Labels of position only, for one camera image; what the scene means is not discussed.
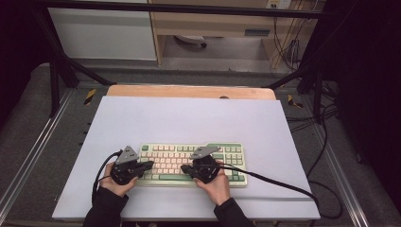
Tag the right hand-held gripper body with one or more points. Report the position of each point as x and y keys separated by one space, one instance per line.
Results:
x=205 y=167

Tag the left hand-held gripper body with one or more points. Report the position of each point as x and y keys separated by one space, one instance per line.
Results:
x=126 y=170

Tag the green and pink keyboard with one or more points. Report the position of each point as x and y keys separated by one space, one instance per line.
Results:
x=176 y=154

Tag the person's left hand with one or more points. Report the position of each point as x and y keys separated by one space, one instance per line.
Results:
x=118 y=187

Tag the person's right hand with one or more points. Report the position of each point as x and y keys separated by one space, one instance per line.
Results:
x=216 y=189

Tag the white board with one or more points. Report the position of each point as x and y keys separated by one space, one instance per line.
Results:
x=189 y=123

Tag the wooden table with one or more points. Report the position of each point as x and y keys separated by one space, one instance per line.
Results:
x=189 y=91

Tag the yellow clamp left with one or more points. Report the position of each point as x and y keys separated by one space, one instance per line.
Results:
x=90 y=96

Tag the yellow clamp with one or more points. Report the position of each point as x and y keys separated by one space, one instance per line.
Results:
x=90 y=96
x=294 y=101

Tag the yellow clamp right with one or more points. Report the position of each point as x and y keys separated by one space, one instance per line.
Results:
x=294 y=101

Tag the office chair base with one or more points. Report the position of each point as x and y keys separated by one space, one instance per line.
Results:
x=192 y=39

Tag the white cabinet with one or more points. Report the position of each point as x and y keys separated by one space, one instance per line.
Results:
x=104 y=34

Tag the light wooden desk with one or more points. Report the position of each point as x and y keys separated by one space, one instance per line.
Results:
x=214 y=23

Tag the white power socket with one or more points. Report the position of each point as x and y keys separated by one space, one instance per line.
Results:
x=279 y=3

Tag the aluminium floor rail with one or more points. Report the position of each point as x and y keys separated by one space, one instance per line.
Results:
x=342 y=176
x=34 y=148

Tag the black metal frame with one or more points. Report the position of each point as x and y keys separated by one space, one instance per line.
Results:
x=56 y=63

